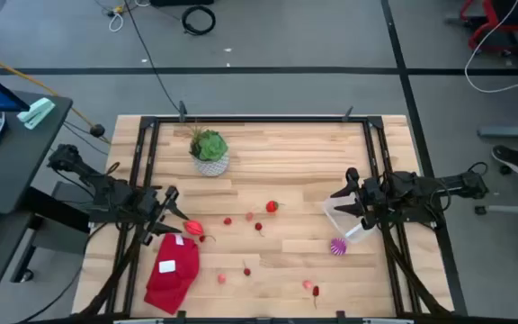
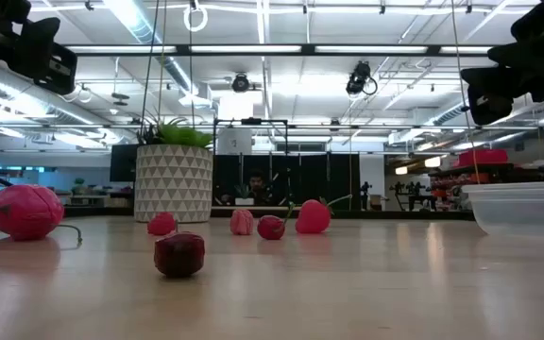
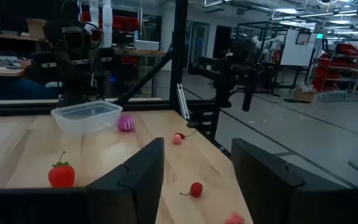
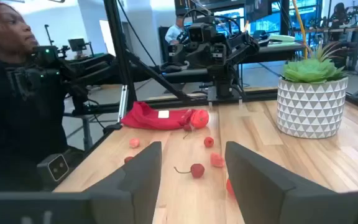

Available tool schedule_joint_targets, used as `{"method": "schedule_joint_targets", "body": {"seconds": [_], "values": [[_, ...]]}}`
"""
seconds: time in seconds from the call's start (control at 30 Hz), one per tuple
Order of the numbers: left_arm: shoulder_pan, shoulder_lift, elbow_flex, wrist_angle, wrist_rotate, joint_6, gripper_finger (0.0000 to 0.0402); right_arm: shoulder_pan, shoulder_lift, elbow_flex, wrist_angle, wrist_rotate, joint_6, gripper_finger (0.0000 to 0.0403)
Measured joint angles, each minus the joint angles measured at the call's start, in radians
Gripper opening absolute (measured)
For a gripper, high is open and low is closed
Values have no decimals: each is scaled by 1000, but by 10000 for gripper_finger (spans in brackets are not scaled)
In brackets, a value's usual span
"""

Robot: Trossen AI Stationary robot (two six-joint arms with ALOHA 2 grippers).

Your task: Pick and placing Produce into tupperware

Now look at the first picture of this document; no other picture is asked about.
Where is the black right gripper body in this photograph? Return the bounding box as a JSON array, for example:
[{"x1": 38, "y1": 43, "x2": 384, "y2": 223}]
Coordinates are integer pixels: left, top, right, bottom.
[{"x1": 346, "y1": 166, "x2": 389, "y2": 231}]

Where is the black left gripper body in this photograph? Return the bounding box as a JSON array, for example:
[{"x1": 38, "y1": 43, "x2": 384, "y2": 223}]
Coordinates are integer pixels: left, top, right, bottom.
[{"x1": 134, "y1": 184, "x2": 181, "y2": 247}]

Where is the clear plastic tupperware container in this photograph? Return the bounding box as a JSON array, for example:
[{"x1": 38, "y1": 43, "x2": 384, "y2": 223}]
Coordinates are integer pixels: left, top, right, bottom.
[{"x1": 321, "y1": 191, "x2": 380, "y2": 245}]

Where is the large red pepper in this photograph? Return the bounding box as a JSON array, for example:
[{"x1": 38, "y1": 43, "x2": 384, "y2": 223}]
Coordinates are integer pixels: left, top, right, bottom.
[{"x1": 183, "y1": 219, "x2": 205, "y2": 237}]

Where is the purple striped ball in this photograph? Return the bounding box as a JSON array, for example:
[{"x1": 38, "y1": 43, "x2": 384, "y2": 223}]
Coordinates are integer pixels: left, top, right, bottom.
[{"x1": 329, "y1": 238, "x2": 348, "y2": 257}]

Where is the succulent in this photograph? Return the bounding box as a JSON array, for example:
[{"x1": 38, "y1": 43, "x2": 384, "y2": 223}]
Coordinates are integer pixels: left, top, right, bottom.
[{"x1": 188, "y1": 120, "x2": 231, "y2": 178}]

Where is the folded red cloth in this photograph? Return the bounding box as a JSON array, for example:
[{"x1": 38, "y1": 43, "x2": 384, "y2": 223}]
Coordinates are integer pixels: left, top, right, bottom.
[{"x1": 143, "y1": 232, "x2": 201, "y2": 316}]

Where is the grey office chair base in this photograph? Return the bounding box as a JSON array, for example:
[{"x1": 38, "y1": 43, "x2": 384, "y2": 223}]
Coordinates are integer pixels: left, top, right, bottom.
[{"x1": 474, "y1": 123, "x2": 518, "y2": 272}]

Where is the black desk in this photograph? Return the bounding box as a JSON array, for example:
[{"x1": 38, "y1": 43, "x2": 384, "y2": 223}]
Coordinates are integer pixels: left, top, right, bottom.
[{"x1": 0, "y1": 89, "x2": 74, "y2": 215}]

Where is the person's shoe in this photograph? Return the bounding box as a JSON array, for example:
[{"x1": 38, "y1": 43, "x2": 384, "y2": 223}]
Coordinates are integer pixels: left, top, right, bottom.
[{"x1": 491, "y1": 144, "x2": 518, "y2": 176}]

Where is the mint green stapler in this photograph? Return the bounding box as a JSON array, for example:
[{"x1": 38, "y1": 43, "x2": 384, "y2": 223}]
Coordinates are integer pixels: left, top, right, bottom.
[{"x1": 16, "y1": 97, "x2": 57, "y2": 131}]

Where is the black box on floor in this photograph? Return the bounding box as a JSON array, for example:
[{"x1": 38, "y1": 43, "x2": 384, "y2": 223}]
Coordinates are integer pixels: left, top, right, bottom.
[{"x1": 149, "y1": 0, "x2": 215, "y2": 7}]

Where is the red and black chair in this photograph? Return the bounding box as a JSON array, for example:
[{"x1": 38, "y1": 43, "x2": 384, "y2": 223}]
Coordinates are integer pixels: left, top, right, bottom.
[{"x1": 459, "y1": 0, "x2": 518, "y2": 53}]

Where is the black cable bundle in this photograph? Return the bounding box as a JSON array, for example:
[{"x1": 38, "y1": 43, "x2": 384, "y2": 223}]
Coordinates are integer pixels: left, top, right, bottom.
[
  {"x1": 78, "y1": 224, "x2": 147, "y2": 317},
  {"x1": 380, "y1": 224, "x2": 451, "y2": 316}
]

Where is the black metal table frame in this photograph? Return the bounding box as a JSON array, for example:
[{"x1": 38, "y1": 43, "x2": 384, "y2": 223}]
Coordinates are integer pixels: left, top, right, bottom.
[{"x1": 78, "y1": 106, "x2": 456, "y2": 324}]

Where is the long black floor cable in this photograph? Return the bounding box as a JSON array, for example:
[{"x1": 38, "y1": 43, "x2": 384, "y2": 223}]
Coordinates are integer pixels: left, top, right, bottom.
[{"x1": 122, "y1": 0, "x2": 183, "y2": 116}]

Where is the white floor cable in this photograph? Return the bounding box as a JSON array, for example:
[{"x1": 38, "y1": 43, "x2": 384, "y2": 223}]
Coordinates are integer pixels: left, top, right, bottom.
[{"x1": 464, "y1": 0, "x2": 518, "y2": 95}]

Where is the white looped cable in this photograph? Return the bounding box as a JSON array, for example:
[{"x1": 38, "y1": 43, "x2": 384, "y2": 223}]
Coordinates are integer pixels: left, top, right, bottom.
[{"x1": 107, "y1": 11, "x2": 126, "y2": 33}]

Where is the yellow cable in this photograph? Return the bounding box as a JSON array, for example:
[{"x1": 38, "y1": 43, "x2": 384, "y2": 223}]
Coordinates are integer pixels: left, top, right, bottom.
[{"x1": 0, "y1": 47, "x2": 112, "y2": 145}]

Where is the coiled black cable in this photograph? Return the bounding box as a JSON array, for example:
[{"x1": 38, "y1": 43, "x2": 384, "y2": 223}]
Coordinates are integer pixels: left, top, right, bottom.
[{"x1": 181, "y1": 4, "x2": 218, "y2": 37}]

